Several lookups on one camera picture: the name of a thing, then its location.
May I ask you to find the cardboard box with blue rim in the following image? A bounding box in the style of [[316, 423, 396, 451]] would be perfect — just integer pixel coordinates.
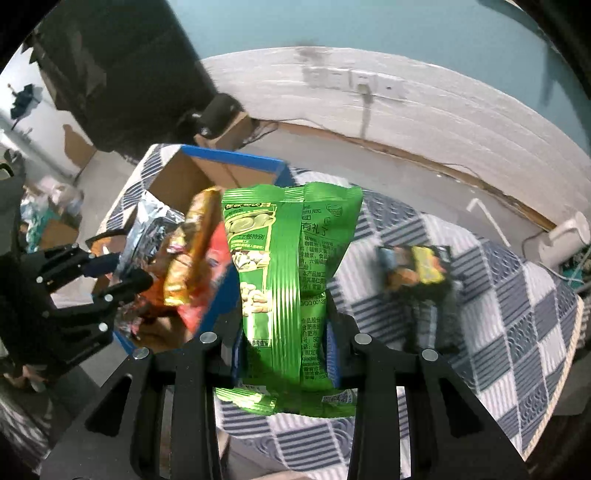
[[105, 145, 288, 351]]

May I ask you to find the yellow gold snack bag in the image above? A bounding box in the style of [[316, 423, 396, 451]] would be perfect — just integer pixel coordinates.
[[163, 186, 222, 307]]

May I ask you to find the red orange snack bag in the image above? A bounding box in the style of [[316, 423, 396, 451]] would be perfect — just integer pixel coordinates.
[[177, 222, 231, 334]]

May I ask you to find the black cabinet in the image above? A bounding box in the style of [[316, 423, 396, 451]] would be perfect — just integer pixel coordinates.
[[30, 0, 216, 158]]

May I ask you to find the white plug and cable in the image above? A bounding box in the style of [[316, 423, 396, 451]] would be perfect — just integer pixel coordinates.
[[358, 82, 375, 139]]

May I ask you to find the black snack bag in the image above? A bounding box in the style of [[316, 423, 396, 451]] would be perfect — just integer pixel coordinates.
[[378, 245, 464, 355]]

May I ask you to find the white electric kettle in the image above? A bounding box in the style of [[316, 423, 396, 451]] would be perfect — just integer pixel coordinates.
[[538, 211, 590, 269]]

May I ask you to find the blue white patterned tablecloth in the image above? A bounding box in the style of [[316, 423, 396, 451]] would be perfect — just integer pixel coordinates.
[[98, 144, 583, 479]]

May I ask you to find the white wall socket strip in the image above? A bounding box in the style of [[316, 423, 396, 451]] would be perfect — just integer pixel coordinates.
[[303, 66, 406, 100]]

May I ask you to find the green pea snack bag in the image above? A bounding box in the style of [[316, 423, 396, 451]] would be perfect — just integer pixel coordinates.
[[216, 182, 363, 418]]

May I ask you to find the silver orange snack bag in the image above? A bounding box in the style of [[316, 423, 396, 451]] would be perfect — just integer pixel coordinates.
[[115, 192, 184, 280]]

